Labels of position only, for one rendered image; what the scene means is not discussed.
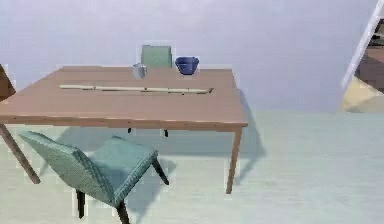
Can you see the blue bowl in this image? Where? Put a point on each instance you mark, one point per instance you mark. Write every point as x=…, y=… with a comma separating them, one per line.
x=187, y=65

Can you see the brown wooden furniture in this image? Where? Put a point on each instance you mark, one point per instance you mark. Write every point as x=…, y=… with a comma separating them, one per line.
x=4, y=85

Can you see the white door frame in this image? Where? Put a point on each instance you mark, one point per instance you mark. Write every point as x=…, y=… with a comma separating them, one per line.
x=361, y=45

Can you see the green fabric chair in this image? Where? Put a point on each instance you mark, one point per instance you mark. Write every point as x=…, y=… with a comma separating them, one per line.
x=156, y=56

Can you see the grey mug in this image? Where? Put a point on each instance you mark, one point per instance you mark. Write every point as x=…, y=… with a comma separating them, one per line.
x=139, y=70

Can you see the brown wooden table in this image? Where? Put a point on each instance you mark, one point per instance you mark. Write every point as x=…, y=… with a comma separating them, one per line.
x=133, y=106

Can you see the teal fabric chair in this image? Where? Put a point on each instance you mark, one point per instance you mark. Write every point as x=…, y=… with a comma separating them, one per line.
x=110, y=166

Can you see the long pale wooden stick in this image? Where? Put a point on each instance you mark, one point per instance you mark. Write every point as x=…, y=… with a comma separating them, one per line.
x=133, y=89

